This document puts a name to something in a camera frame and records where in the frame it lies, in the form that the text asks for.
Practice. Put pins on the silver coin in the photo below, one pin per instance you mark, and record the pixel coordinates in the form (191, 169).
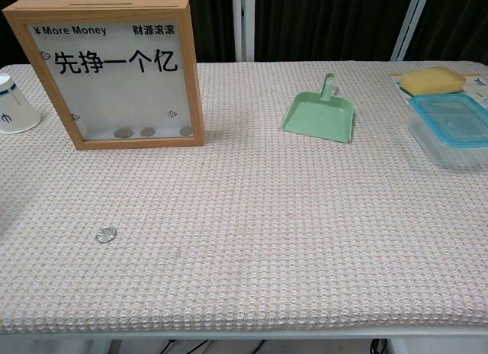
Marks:
(106, 234)

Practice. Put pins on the woven beige tablecloth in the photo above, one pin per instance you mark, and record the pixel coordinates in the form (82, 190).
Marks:
(244, 235)

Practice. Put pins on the green plastic dustpan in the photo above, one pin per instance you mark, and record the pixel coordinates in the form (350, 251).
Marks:
(318, 117)

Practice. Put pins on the yellow sponge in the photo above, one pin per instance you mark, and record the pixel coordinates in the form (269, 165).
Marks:
(431, 81)

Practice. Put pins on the clear container with blue lid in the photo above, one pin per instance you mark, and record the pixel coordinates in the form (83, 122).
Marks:
(450, 125)

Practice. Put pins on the white table leg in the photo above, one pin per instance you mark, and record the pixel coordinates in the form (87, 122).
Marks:
(396, 347)
(102, 347)

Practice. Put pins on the white paper cup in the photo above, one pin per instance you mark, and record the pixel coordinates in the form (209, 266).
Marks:
(17, 113)

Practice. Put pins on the white printed paper card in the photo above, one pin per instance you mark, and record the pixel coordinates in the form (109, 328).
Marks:
(476, 87)

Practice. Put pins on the wooden frame money box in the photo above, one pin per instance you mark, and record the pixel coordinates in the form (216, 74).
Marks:
(194, 83)

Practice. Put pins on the white upright frame post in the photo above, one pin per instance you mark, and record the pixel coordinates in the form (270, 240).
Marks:
(243, 24)

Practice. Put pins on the white slanted frame post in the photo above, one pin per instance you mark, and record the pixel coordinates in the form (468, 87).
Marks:
(409, 24)

